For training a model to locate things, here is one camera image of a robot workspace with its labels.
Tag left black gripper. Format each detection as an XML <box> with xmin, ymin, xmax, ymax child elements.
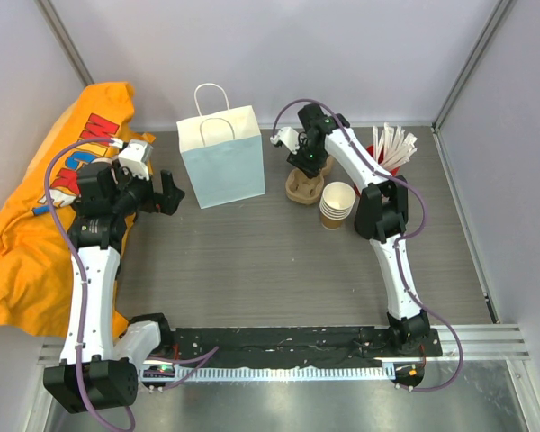
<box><xmin>110</xmin><ymin>160</ymin><xmax>184</xmax><ymax>218</ymax></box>

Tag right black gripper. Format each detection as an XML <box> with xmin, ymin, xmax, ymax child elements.
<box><xmin>286</xmin><ymin>137</ymin><xmax>327</xmax><ymax>179</ymax></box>

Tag brown pulp cup carrier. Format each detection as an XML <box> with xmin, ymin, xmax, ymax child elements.
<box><xmin>285</xmin><ymin>168</ymin><xmax>324</xmax><ymax>205</ymax></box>

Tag stack of paper cups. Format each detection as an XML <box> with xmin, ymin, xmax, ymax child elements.
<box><xmin>319</xmin><ymin>182</ymin><xmax>356</xmax><ymax>230</ymax></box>

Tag white blue paper bag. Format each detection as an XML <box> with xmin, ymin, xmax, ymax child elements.
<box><xmin>176</xmin><ymin>83</ymin><xmax>266</xmax><ymax>209</ymax></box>

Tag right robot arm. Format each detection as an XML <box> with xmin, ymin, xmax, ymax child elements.
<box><xmin>274</xmin><ymin>99</ymin><xmax>430</xmax><ymax>356</ymax></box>

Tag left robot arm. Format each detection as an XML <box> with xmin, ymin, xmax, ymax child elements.
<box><xmin>43</xmin><ymin>162</ymin><xmax>185</xmax><ymax>414</ymax></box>

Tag stacked pulp cup carriers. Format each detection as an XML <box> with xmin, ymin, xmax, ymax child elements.
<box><xmin>319</xmin><ymin>156</ymin><xmax>335</xmax><ymax>177</ymax></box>

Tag wrapped white straws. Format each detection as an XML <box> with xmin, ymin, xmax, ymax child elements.
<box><xmin>372</xmin><ymin>122</ymin><xmax>418</xmax><ymax>172</ymax></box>

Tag red straw holder cup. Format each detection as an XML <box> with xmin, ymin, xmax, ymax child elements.
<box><xmin>366</xmin><ymin>145</ymin><xmax>400</xmax><ymax>176</ymax></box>

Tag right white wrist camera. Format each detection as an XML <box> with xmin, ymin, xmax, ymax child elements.
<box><xmin>270</xmin><ymin>127</ymin><xmax>301</xmax><ymax>155</ymax></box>

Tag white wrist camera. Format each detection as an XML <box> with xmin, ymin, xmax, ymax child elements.
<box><xmin>270</xmin><ymin>127</ymin><xmax>301</xmax><ymax>155</ymax></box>
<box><xmin>109</xmin><ymin>139</ymin><xmax>154</xmax><ymax>181</ymax></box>

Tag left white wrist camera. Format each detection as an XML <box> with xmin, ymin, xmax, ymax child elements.
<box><xmin>109</xmin><ymin>139</ymin><xmax>154</xmax><ymax>181</ymax></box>

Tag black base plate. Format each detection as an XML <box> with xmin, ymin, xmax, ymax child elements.
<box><xmin>172</xmin><ymin>326</ymin><xmax>443</xmax><ymax>369</ymax></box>

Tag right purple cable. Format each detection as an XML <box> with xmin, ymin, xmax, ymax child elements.
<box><xmin>273</xmin><ymin>99</ymin><xmax>464</xmax><ymax>393</ymax></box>

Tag purple cable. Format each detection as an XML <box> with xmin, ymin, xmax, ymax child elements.
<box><xmin>273</xmin><ymin>99</ymin><xmax>464</xmax><ymax>393</ymax></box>
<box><xmin>44</xmin><ymin>138</ymin><xmax>139</xmax><ymax>432</ymax></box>

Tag white slotted cable duct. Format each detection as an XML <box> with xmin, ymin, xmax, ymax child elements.
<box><xmin>142</xmin><ymin>364</ymin><xmax>395</xmax><ymax>385</ymax></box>

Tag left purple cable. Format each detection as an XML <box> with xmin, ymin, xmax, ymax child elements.
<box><xmin>44</xmin><ymin>138</ymin><xmax>139</xmax><ymax>432</ymax></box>

